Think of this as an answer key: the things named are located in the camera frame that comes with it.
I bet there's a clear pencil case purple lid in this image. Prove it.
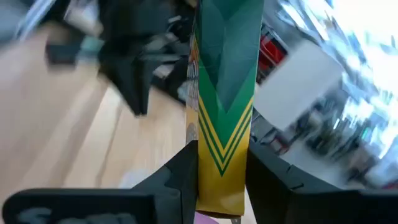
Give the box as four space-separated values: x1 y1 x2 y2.
193 212 219 224

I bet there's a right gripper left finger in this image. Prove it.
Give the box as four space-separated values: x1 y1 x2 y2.
2 139 200 224

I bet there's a green yellow crayon box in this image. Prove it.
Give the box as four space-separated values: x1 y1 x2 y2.
185 0 266 219

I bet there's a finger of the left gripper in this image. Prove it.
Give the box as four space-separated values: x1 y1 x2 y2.
99 60 157 117

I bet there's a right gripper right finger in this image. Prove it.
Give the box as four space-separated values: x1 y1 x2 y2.
245 145 398 224

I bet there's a white shade wooden table lamp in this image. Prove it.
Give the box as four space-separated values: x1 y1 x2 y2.
252 39 343 132

